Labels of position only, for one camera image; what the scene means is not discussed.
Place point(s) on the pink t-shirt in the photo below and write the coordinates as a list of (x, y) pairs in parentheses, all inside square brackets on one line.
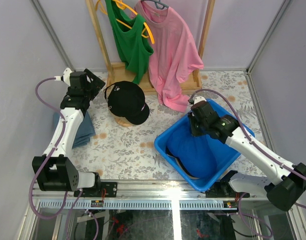
[(175, 54)]

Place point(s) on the wooden clothes rack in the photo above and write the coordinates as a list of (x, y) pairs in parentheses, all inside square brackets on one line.
[(116, 68)]

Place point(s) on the blue baseball cap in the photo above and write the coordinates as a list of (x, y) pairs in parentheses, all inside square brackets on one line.
[(193, 151)]

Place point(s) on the folded blue denim cloth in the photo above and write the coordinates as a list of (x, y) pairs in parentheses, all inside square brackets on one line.
[(84, 130)]

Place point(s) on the aluminium mounting rail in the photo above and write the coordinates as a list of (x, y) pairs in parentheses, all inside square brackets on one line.
[(140, 195)]

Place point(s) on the blue plastic bin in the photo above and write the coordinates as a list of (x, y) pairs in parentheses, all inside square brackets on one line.
[(223, 154)]

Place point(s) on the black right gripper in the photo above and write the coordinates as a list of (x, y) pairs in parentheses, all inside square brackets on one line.
[(191, 119)]

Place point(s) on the black baseball cap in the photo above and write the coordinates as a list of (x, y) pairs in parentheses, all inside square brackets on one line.
[(127, 100)]

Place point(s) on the green tank top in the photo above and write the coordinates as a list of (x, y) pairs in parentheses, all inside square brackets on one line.
[(133, 48)]

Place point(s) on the wooden hat stand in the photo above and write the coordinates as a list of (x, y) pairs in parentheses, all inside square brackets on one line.
[(123, 122)]

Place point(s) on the grey clothes hanger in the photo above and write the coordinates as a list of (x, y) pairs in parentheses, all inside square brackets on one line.
[(158, 4)]

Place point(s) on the black cap tan logo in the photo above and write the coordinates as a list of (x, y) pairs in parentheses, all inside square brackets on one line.
[(183, 171)]

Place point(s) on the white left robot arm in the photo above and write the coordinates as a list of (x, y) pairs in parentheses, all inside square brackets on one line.
[(54, 170)]

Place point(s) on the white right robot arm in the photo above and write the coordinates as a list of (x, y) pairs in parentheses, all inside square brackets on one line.
[(284, 182)]

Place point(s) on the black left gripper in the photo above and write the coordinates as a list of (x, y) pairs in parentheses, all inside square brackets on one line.
[(92, 81)]

